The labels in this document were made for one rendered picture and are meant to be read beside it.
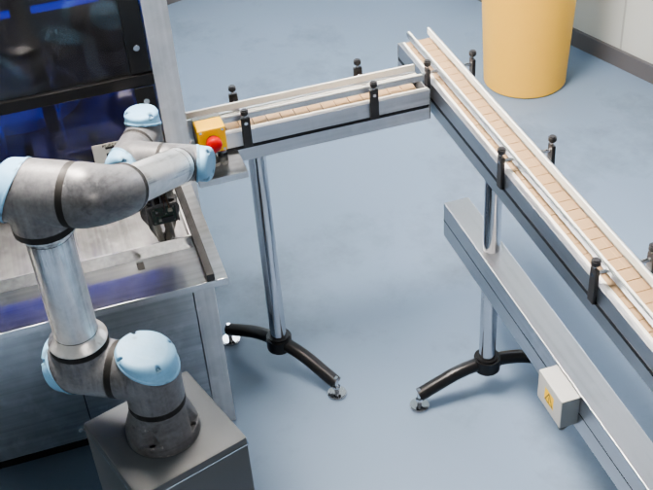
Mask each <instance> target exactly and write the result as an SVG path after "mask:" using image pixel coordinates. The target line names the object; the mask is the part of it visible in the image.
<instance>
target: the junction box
mask: <svg viewBox="0 0 653 490"><path fill-rule="evenodd" d="M537 395H538V397H539V398H540V400H541V401H542V403H543V404H544V406H545V407H546V409H547V410H548V412H549V413H550V415H551V416H552V418H553V419H554V421H555V422H556V424H557V425H558V427H559V428H563V427H566V426H570V425H573V424H576V423H577V422H578V413H579V406H580V397H579V395H578V394H577V393H576V391H575V390H574V388H573V387H572V386H571V384H570V383H569V381H568V380H567V378H566V377H565V375H564V374H563V372H562V371H561V370H560V368H559V367H558V366H552V367H547V368H544V369H541V370H540V371H539V377H538V389H537Z"/></svg>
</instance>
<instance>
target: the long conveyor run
mask: <svg viewBox="0 0 653 490"><path fill-rule="evenodd" d="M406 33H407V38H408V39H409V41H410V42H408V43H405V42H404V43H397V62H398V67H399V66H403V65H408V64H413V63H414V64H415V73H416V74H423V76H424V80H423V81H422V83H423V84H424V85H425V86H426V87H428V88H429V89H430V111H431V112H432V113H433V115H434V116H435V117H436V119H437V120H438V121H439V122H440V124H441V125H442V126H443V127H444V129H445V130H446V131H447V132H448V134H449V135H450V136H451V138H452V139H453V140H454V141H455V143H456V144H457V145H458V146H459V148H460V149H461V150H462V151H463V153H464V154H465V155H466V157H467V158H468V159H469V161H470V162H471V163H472V164H473V166H474V167H475V168H476V169H477V171H478V172H479V173H480V174H481V176H482V177H483V178H484V180H485V181H486V182H487V183H488V185H489V186H490V187H491V188H492V190H493V191H494V192H495V193H496V195H497V196H498V198H499V199H500V200H501V201H502V203H503V204H504V205H505V206H506V208H507V209H508V210H509V211H510V213H511V214H512V215H513V216H514V218H515V219H516V220H517V222H518V223H519V224H520V225H521V227H522V228H523V229H524V230H525V232H526V233H527V234H528V235H529V237H530V238H531V239H532V241H533V242H534V243H535V245H536V246H537V247H538V248H539V250H540V251H541V252H542V253H543V255H544V256H545V257H546V259H547V260H548V261H549V262H550V263H551V264H552V265H553V266H554V268H555V269H556V270H557V271H558V273H559V274H560V275H561V276H562V278H563V279H564V280H565V282H566V283H567V284H568V286H569V287H570V288H571V289H572V291H573V292H574V293H575V294H576V296H577V297H578V298H579V300H580V301H581V302H582V303H583V305H584V306H585V307H586V308H587V310H588V311H589V312H590V313H591V315H592V316H593V317H594V318H595V320H596V321H597V322H598V324H599V325H600V326H601V328H602V329H603V330H604V331H605V333H606V334H607V335H608V336H609V338H610V339H611V340H612V342H613V343H614V344H615V345H616V347H617V348H618V349H619V350H620V352H621V353H622V354H623V355H624V357H625V358H626V359H627V361H628V362H629V363H630V364H631V366H632V367H633V368H634V369H635V371H636V372H637V373H638V375H639V376H640V377H641V378H642V380H643V381H644V382H645V384H646V385H647V386H648V387H649V389H650V390H651V391H652V392H653V242H651V243H649V247H648V250H649V251H648V253H647V258H646V259H642V260H640V259H639V258H638V257H637V256H636V255H635V254H634V253H633V251H632V250H631V249H630V248H629V247H628V246H627V245H626V244H625V243H624V241H623V240H622V239H621V238H620V237H619V236H618V235H617V234H616V233H615V231H614V230H613V229H612V228H611V227H610V226H609V225H608V224H607V223H606V222H605V220H604V219H603V218H602V217H601V216H600V215H599V214H598V213H597V211H596V210H595V209H594V208H593V207H592V206H591V205H590V204H589V203H588V201H587V200H586V199H585V198H584V197H583V196H582V195H581V194H580V193H579V191H578V190H577V189H576V188H575V187H574V186H573V185H572V184H571V183H570V181H569V180H568V179H567V178H566V177H565V176H564V175H563V174H562V173H561V171H560V170H559V169H558V168H557V167H556V166H555V154H556V146H555V145H554V143H555V142H557V136H556V135H554V134H551V135H549V136H548V141H549V143H548V149H545V150H540V149H539V148H538V147H537V146H536V144H535V143H534V141H533V140H532V139H531V138H530V137H529V136H528V135H527V134H526V133H525V131H524V130H523V129H522V128H521V127H520V126H519V125H518V124H517V123H516V122H515V121H514V120H513V119H512V118H511V117H510V116H509V115H508V114H507V112H506V111H505V110H504V109H503V108H502V107H501V106H500V105H499V104H498V102H497V101H496V100H495V99H494V98H493V97H492V95H491V94H490V93H489V92H488V91H487V90H486V89H485V88H484V87H483V86H482V85H481V84H480V82H479V81H478V80H477V79H476V78H475V63H476V60H475V59H474V57H475V56H476V50H470V51H469V53H468V54H469V56H470V58H469V62H468V63H462V62H461V61H460V60H459V59H458V58H457V57H456V56H455V55H454V54H453V52H452V51H451V50H450V49H449V48H448V47H447V46H446V45H445V44H444V42H443V41H442V40H441V39H440V38H439V37H438V36H437V35H436V34H435V32H434V31H433V30H432V29H431V28H430V27H428V34H429V35H430V37H429V38H427V39H422V40H417V39H416V38H415V37H414V35H413V34H412V33H411V32H410V31H408V32H406ZM466 66H469V70H468V69H467V68H466ZM545 154H547V156H546V155H545ZM644 263H646V265H644Z"/></svg>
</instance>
